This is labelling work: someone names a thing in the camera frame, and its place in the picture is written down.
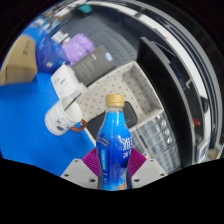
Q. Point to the black flat pouch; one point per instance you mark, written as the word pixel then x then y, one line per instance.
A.
pixel 131 115

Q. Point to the black monitor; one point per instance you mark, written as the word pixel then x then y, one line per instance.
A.
pixel 166 100

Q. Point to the clear plastic drawer organizer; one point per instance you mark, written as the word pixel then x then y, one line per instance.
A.
pixel 160 140

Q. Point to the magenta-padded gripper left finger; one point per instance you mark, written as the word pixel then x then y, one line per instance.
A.
pixel 77 173

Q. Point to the blue drink bottle gold cap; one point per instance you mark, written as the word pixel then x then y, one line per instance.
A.
pixel 113 146

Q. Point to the dark grey flat box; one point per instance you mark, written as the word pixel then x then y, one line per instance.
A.
pixel 95 66

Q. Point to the white dotted storage tray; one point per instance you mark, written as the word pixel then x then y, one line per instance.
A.
pixel 140 86

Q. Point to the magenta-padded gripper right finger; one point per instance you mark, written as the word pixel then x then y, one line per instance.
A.
pixel 148 172

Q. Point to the brown cardboard box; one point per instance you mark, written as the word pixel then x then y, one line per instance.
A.
pixel 20 61

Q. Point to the white carton box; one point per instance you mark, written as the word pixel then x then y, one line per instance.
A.
pixel 66 81

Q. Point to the blue plastic bag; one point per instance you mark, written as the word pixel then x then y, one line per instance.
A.
pixel 50 55

